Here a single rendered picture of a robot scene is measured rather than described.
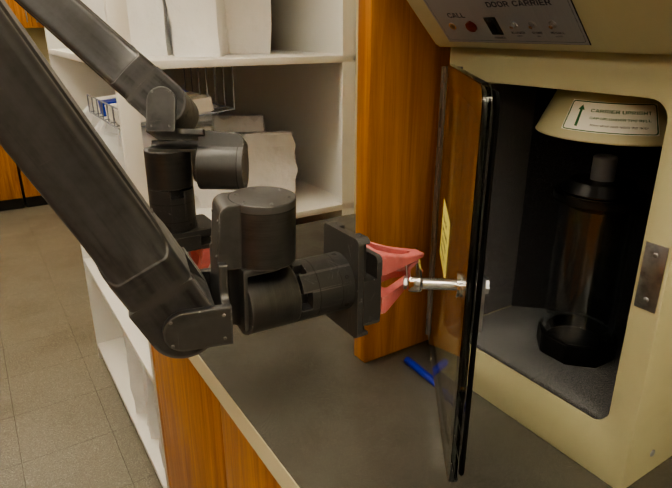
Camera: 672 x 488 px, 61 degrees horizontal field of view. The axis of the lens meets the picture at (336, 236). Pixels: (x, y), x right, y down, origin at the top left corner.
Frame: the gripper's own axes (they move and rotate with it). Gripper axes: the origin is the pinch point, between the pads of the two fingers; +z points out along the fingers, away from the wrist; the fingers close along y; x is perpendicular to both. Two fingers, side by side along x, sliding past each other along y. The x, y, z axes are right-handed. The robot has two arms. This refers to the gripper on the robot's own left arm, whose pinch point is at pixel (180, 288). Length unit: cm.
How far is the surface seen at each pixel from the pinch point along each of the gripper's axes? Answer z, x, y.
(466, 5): -36, -24, 26
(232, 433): 29.0, 2.3, 6.9
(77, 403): 110, 147, -4
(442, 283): -11.1, -35.1, 14.9
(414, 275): -11.6, -33.1, 13.1
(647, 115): -26, -38, 39
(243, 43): -29, 92, 52
